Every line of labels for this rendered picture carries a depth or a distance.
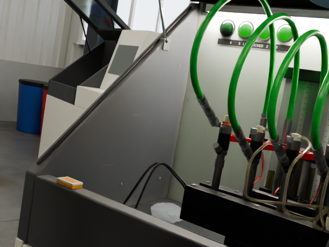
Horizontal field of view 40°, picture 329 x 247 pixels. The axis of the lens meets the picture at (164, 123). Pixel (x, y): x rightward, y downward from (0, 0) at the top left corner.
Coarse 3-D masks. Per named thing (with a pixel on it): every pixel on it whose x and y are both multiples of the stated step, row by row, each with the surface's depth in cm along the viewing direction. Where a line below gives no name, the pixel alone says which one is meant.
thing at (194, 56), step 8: (224, 0) 91; (264, 0) 105; (216, 8) 89; (264, 8) 107; (208, 16) 88; (208, 24) 88; (272, 24) 111; (200, 32) 87; (272, 32) 112; (200, 40) 87; (272, 40) 113; (192, 48) 87; (272, 48) 114; (192, 56) 87; (272, 56) 115; (192, 64) 87; (272, 64) 116; (192, 72) 88; (272, 72) 116; (192, 80) 89; (272, 80) 117; (200, 88) 90; (200, 96) 91; (264, 104) 118; (264, 112) 118
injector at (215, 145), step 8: (224, 128) 102; (224, 136) 102; (216, 144) 101; (224, 144) 102; (216, 152) 102; (224, 152) 102; (216, 160) 103; (224, 160) 104; (216, 168) 103; (216, 176) 103; (216, 184) 104
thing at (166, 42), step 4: (160, 0) 125; (160, 4) 125; (160, 8) 126; (160, 12) 126; (164, 28) 128; (164, 32) 128; (164, 36) 129; (160, 40) 130; (164, 40) 129; (168, 40) 130; (164, 44) 129; (168, 44) 131; (164, 48) 130; (168, 48) 131
